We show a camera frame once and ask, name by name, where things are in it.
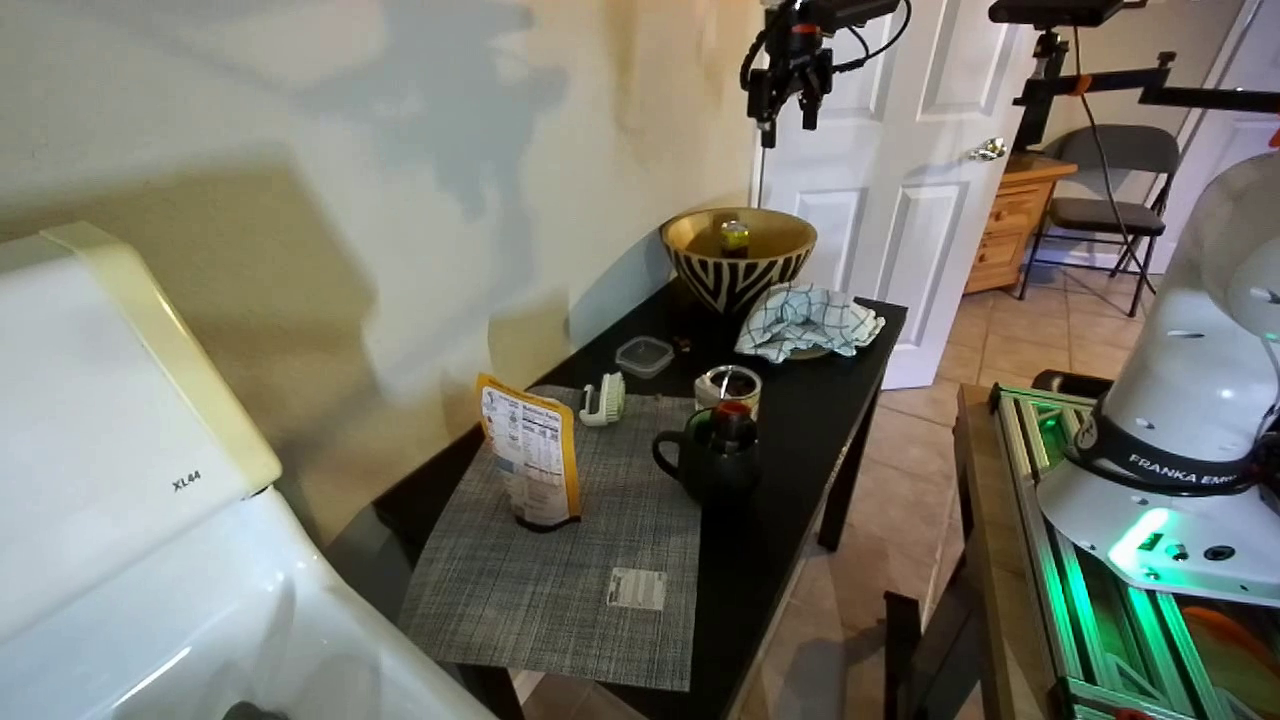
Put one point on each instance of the grey woven placemat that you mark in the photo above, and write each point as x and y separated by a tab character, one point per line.
566	555

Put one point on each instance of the orange and white cup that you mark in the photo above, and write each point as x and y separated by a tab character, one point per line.
730	388

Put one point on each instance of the black camera stand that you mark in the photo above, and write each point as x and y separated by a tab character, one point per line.
1065	73

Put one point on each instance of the wooden drawer cabinet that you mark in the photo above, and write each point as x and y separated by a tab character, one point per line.
1015	221

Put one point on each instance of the yellow can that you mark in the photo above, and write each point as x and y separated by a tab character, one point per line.
735	238

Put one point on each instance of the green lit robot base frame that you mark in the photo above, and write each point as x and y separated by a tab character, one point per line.
1065	601

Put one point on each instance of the black ceramic mug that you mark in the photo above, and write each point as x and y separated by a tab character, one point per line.
718	456

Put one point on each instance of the small white green holder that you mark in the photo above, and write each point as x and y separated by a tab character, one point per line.
601	403

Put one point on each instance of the wooden zebra pattern bowl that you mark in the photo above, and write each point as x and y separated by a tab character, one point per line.
738	265

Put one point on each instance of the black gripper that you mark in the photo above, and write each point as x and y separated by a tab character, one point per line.
799	59

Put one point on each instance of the clear plastic container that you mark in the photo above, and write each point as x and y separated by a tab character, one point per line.
646	356

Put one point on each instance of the yellow snack pouch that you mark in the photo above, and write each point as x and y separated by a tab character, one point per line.
531	447

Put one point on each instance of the grey folding chair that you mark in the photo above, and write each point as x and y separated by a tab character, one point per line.
1105	200

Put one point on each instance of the black table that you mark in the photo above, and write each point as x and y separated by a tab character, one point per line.
784	443

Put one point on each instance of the checkered dish cloth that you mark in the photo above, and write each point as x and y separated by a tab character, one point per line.
806	325

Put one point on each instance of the white label tag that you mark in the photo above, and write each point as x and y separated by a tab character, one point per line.
638	588

